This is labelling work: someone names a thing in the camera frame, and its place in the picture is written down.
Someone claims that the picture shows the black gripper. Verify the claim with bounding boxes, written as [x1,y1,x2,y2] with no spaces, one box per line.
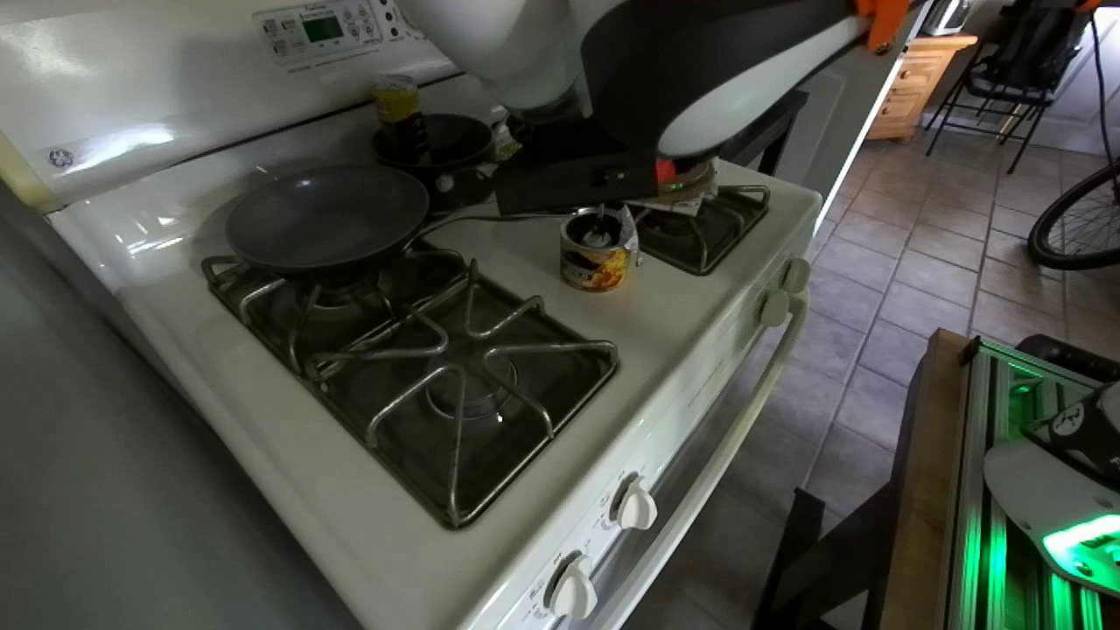
[492,149,682,220]

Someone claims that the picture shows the wooden cabinet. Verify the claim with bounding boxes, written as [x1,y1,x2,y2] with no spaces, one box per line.
[869,32,983,147]

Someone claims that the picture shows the grey door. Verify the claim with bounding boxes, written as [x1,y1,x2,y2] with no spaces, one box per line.
[800,21,937,231]

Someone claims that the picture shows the glass pot lid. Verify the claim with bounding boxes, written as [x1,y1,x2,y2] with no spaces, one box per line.
[651,149,720,220]

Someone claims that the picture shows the grey frying pan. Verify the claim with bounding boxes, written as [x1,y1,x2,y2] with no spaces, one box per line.
[219,161,506,277]

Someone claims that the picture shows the yellow topped dark can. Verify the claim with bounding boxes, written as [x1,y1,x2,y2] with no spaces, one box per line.
[370,74,426,165]

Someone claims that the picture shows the black metal chair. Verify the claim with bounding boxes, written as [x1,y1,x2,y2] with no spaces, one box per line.
[924,0,1094,179]

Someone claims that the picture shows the white oven door handle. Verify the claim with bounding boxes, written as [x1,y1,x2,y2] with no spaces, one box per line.
[582,296,811,630]

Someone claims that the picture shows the metal spoon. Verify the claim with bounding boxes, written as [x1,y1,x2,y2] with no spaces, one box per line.
[582,198,624,252]

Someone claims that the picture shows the white stove knob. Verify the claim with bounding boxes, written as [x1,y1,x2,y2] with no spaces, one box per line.
[778,255,817,296]
[544,550,602,626]
[756,288,797,330]
[604,473,660,534]

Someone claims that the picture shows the small black pan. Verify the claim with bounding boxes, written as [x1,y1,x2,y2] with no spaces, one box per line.
[370,108,505,215]

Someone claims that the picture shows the black stand legs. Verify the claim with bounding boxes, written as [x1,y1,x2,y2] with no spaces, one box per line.
[750,480,904,630]

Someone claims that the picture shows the green lit aluminium frame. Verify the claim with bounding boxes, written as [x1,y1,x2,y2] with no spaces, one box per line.
[948,332,1120,630]

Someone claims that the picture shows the small black burner grate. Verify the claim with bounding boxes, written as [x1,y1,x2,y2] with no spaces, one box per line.
[625,179,772,278]

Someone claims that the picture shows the bicycle wheel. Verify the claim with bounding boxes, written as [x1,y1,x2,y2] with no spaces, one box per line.
[1022,161,1120,274]

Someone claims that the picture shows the white GE gas stove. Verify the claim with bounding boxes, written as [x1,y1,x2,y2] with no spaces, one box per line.
[0,0,826,630]

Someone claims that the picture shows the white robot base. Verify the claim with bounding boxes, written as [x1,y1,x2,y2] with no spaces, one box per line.
[981,375,1120,600]

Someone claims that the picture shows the large black burner grate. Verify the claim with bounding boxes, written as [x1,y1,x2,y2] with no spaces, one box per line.
[201,242,624,533]

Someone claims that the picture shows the wooden board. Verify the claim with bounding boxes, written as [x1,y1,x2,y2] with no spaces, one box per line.
[878,325,981,630]

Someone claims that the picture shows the open tin can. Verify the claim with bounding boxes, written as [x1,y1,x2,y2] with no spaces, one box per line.
[555,204,643,295]

